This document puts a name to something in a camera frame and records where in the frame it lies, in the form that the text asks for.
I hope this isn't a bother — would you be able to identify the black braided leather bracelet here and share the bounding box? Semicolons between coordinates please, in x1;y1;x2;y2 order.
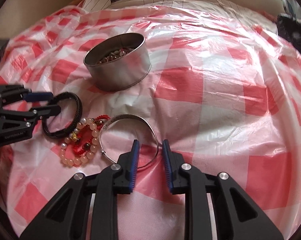
41;91;83;138

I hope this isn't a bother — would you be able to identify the pink bead bracelet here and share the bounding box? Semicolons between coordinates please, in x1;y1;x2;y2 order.
59;117;101;168

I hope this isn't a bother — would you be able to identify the red cord green bead bracelet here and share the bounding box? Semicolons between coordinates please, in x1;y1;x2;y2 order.
68;126;96;158

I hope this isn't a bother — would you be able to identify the silver bangle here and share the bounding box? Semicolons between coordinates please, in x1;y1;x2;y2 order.
98;114;160;170

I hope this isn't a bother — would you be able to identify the round silver metal tin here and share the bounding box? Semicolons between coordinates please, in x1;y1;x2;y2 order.
83;33;151;92

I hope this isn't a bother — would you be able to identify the red white checkered plastic sheet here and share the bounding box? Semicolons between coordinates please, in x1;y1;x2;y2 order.
0;5;301;239

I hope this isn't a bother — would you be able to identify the striped white pillow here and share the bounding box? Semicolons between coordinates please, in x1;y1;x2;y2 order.
82;0;111;12

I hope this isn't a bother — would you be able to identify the striped white bed sheet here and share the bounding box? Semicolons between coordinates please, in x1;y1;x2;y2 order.
108;0;278;33

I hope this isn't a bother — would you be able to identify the black jacket pile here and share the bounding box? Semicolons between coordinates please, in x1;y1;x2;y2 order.
276;14;301;54

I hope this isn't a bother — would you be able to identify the tree print curtain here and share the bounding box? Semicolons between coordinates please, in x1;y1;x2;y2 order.
282;0;301;19

